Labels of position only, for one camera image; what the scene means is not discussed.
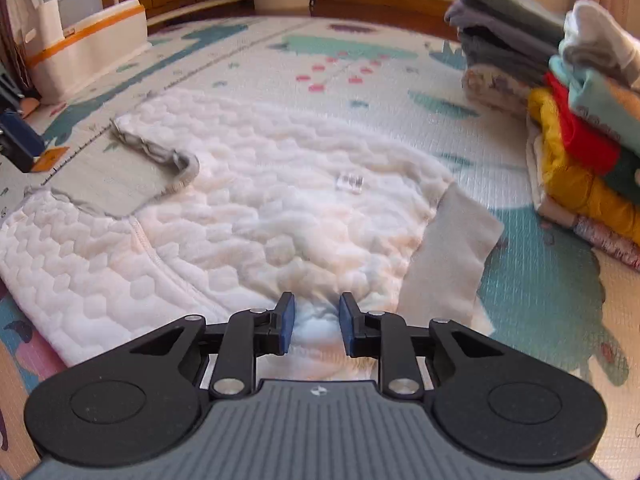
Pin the yellow folded garment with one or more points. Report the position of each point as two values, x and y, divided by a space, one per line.
575 188

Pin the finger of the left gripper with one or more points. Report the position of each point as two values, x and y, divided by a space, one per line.
20 144

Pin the cartoon printed play mat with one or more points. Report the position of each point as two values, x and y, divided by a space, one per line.
544 290

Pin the floral folded cloth bottom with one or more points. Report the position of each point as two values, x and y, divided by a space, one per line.
594 233

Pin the cream printed folded cloth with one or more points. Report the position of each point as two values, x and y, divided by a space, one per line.
491 87

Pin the orange card on mat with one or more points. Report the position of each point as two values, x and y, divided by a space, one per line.
48 159

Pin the white folded garment on top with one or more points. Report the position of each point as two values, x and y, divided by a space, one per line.
593 38

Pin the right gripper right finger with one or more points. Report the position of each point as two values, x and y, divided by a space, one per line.
385 337

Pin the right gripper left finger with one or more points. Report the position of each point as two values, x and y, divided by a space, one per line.
247 336

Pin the white orange storage box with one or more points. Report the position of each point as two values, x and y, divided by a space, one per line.
62 61

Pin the teal folded garment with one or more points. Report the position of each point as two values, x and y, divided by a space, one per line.
601 101

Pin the white quilted baby pants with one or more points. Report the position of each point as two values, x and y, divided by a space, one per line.
264 201

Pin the red folded garment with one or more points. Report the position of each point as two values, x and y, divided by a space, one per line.
590 147

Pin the grey folded clothes stack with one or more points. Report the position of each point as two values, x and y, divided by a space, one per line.
516 36

